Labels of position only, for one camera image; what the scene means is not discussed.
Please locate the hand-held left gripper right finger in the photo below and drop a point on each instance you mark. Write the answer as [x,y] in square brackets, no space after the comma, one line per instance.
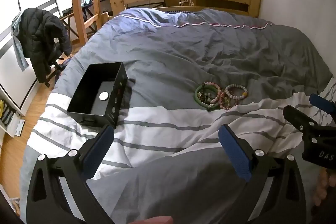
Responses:
[235,153]

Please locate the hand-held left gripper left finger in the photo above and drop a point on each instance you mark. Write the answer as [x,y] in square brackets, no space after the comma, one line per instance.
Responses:
[98,150]

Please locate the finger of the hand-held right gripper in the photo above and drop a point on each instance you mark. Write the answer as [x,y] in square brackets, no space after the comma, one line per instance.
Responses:
[323,106]
[299,119]

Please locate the black box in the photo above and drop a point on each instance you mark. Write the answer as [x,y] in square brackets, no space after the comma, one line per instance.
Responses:
[84,100]

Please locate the green jade bangle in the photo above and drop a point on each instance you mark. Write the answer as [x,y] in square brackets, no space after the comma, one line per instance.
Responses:
[197,98]

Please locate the person's right hand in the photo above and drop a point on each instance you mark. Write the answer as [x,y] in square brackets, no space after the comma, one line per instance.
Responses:
[322,187]

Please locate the person's left hand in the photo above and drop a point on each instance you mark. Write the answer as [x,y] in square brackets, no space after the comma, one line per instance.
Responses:
[153,220]

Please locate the white round disc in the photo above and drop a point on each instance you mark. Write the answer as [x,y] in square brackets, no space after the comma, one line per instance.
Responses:
[104,96]

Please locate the white low shelf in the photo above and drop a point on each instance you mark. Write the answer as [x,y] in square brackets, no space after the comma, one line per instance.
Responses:
[10,121]

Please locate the black office chair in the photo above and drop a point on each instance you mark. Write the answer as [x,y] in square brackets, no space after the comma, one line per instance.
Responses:
[52,69]

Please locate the grey striped duvet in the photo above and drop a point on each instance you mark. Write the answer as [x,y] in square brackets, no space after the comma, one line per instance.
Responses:
[183,56]

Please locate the light blue cloth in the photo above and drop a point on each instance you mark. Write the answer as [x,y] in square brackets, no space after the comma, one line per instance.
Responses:
[21,53]

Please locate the black puffer jacket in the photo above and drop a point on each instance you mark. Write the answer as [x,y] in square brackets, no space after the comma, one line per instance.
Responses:
[39,37]

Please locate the black folding table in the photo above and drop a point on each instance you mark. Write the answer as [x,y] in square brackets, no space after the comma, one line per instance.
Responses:
[71,19]

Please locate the checkered pillow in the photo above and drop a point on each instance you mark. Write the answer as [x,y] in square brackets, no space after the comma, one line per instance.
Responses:
[181,11]

